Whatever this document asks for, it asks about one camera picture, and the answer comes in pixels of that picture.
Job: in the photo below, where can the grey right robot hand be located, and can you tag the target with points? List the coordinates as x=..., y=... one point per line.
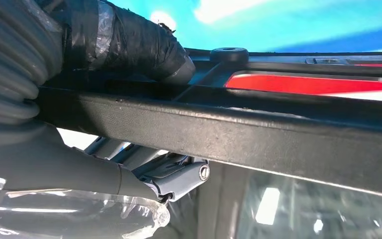
x=62, y=171

